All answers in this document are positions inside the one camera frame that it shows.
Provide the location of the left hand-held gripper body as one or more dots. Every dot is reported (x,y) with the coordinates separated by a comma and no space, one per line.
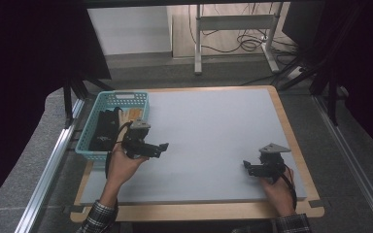
(136,142)

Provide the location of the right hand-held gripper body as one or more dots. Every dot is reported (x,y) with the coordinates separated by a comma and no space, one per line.
(272,165)

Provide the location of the beige knitted glove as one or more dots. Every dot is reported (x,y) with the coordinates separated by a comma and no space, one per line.
(121,119)

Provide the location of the black glove with cuff logo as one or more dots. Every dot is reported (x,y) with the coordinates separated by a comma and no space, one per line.
(99,137)

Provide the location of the turquoise plastic basket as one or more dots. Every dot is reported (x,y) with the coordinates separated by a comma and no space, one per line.
(89,129)

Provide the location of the person's left hand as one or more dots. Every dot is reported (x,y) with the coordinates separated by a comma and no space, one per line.
(121,168)

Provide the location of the person's right hand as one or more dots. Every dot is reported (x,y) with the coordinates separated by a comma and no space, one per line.
(281,194)

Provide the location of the grey tape piece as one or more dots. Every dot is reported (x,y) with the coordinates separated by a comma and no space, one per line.
(74,209)
(317,203)

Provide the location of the black tripod stand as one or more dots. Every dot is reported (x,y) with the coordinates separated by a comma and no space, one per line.
(323,77)
(74,87)

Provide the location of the white panel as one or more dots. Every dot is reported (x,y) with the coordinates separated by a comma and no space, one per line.
(129,29)

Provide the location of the dark curtain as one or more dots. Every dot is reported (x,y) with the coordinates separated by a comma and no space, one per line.
(22,81)
(362,64)

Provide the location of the aluminium rail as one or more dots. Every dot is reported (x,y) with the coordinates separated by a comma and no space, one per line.
(353,161)
(45,181)

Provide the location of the white desk frame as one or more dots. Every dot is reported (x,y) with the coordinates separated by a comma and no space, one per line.
(236,22)

